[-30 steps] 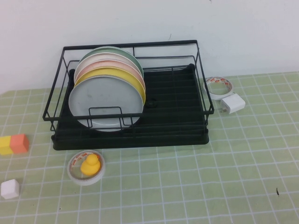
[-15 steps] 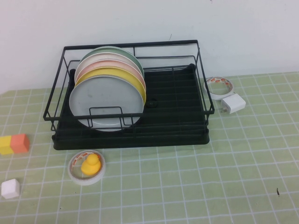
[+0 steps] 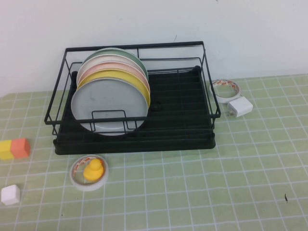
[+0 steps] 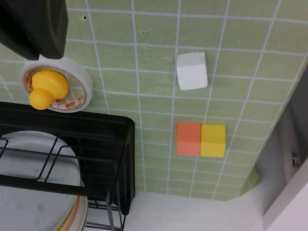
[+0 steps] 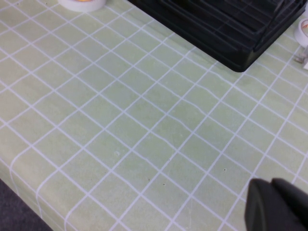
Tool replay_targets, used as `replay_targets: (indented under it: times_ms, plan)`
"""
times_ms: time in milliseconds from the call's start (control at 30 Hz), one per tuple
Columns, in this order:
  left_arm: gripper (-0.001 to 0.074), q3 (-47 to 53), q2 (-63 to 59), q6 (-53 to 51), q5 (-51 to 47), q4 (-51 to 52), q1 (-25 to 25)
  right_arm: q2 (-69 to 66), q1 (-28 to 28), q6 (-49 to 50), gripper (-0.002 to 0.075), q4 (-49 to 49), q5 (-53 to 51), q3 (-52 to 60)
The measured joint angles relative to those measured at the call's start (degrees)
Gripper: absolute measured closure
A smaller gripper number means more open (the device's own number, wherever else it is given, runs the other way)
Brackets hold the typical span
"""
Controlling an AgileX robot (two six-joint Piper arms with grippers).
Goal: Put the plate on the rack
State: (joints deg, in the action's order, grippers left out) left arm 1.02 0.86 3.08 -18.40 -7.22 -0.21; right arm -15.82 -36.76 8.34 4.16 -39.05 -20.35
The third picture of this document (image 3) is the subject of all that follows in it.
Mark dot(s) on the grey plate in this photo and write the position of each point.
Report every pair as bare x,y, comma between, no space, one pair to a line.
108,96

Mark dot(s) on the green plate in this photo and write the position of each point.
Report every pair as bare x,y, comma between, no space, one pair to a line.
134,59

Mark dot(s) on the yellow plate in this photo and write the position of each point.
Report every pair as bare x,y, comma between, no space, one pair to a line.
108,73

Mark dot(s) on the pink plate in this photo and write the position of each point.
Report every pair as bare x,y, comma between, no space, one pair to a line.
108,67

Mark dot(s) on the cream white plate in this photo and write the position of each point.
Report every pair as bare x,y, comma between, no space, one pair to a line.
106,60

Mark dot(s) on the black plastic drip tray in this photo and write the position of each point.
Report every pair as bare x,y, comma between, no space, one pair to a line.
168,142

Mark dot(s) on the white tape roll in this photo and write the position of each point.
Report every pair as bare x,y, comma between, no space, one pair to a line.
89,188
225,99

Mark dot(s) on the yellow rubber duck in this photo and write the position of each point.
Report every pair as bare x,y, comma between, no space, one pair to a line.
92,172

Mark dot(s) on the white charger plug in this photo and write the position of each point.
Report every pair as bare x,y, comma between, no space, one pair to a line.
240,106

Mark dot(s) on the green grid tablecloth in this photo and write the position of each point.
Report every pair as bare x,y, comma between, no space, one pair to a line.
216,180

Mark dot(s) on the orange block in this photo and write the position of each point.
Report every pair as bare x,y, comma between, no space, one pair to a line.
21,147

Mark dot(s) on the yellow block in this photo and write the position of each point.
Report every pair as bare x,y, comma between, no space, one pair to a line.
5,151

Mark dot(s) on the small black speck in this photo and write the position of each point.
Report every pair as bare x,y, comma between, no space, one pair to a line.
286,197

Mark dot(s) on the white cube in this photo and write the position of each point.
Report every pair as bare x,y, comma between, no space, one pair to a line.
10,196

